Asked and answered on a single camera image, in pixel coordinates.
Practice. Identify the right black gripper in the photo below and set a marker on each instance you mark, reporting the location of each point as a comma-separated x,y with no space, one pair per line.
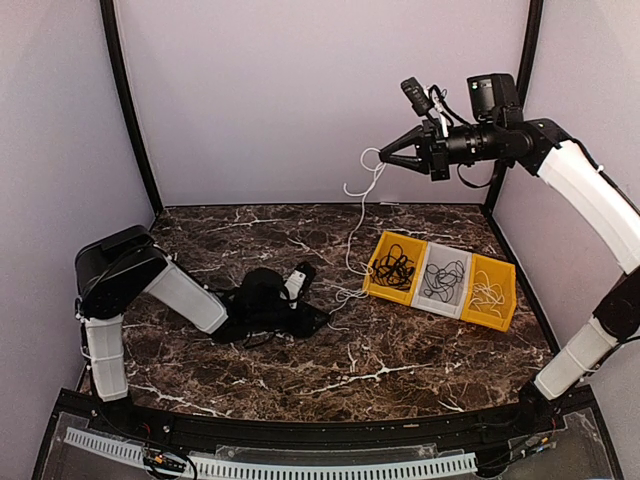
438,163

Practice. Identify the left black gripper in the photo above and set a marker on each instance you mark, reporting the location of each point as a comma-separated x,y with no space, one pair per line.
303,328

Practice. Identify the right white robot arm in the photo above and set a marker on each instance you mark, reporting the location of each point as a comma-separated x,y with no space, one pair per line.
500,133

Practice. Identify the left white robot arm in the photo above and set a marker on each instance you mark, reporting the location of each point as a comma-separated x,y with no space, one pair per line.
113,272

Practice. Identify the left yellow plastic bin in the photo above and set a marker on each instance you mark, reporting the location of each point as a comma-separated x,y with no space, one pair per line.
393,271

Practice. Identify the yellow plastic bin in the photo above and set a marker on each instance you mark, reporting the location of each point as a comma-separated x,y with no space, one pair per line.
491,299
393,271

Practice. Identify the white plastic bin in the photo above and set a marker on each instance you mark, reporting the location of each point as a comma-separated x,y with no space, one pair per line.
443,283

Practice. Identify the right yellow plastic bin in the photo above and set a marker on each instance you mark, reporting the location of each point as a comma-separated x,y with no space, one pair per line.
491,299

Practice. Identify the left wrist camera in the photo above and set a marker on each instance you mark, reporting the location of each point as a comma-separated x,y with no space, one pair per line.
299,282

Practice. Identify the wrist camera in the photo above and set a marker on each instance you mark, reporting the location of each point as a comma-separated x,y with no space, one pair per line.
299,282
425,106

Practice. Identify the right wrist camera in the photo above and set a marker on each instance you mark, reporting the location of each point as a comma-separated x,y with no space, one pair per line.
425,106

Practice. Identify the white slotted cable duct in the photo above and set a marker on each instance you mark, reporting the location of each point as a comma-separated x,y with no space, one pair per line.
270,464

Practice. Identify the black front rail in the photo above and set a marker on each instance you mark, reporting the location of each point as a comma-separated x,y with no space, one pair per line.
484,429

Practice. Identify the left black frame post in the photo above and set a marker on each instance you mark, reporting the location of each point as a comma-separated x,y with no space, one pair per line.
124,93

